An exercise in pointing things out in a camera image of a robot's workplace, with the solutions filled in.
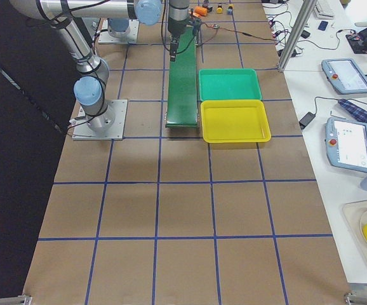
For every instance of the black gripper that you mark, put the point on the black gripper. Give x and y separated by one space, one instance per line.
174 27

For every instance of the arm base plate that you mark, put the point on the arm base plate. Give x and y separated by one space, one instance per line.
129 36
108 126

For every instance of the green conveyor belt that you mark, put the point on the green conveyor belt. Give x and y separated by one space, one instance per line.
182 85

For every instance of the orange cylinder with white text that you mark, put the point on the orange cylinder with white text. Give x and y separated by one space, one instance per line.
202 11

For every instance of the aluminium frame post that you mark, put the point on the aluminium frame post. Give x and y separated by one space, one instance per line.
302 18

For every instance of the yellow push button upper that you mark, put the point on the yellow push button upper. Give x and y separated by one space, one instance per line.
219 9

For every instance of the far teach pendant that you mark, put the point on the far teach pendant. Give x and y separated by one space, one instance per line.
345 76

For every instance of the yellow push button lower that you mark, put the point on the yellow push button lower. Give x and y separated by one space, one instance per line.
230 10

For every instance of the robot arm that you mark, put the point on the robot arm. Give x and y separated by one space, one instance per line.
178 16
89 90

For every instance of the green plastic tray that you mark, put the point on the green plastic tray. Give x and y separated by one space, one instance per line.
229 84

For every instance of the yellow push button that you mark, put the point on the yellow push button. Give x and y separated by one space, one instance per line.
219 9
230 10

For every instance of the teach pendant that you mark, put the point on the teach pendant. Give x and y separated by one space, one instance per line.
345 76
346 144

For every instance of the black power adapter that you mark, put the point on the black power adapter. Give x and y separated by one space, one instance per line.
306 120

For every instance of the near teach pendant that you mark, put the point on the near teach pendant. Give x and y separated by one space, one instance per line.
346 144

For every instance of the plaid cloth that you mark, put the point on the plaid cloth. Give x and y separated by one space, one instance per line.
356 112

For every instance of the yellow plastic tray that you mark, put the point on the yellow plastic tray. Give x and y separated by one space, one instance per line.
234 121

